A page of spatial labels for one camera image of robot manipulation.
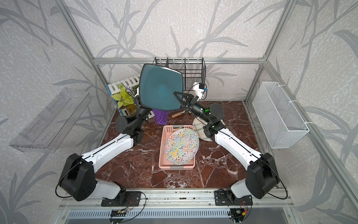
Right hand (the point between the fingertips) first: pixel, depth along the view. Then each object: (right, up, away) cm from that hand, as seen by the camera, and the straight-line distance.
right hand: (174, 95), depth 58 cm
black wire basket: (+10, +25, +45) cm, 52 cm away
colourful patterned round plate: (+2, -29, +31) cm, 42 cm away
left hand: (-6, +1, -4) cm, 7 cm away
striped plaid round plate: (+14, -16, +47) cm, 52 cm away
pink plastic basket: (-9, -39, +27) cm, 48 cm away
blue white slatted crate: (-32, +14, +38) cm, 52 cm away
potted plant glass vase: (-34, 0, +30) cm, 45 cm away
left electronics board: (-30, -59, +12) cm, 67 cm away
